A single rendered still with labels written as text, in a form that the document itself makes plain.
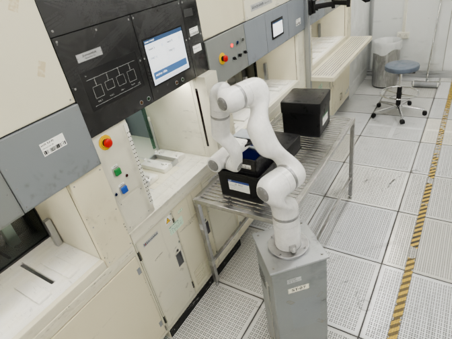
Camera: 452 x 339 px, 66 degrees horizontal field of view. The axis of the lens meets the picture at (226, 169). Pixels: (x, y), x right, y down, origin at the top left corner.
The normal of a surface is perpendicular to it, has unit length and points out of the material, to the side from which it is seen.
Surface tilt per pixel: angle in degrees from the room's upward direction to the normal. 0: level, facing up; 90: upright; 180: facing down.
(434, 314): 0
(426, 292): 0
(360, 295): 0
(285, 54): 90
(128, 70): 90
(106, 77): 90
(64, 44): 90
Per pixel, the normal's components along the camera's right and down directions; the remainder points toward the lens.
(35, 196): 0.84, 0.16
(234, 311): -0.16, -0.84
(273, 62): -0.52, 0.51
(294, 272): 0.22, 0.48
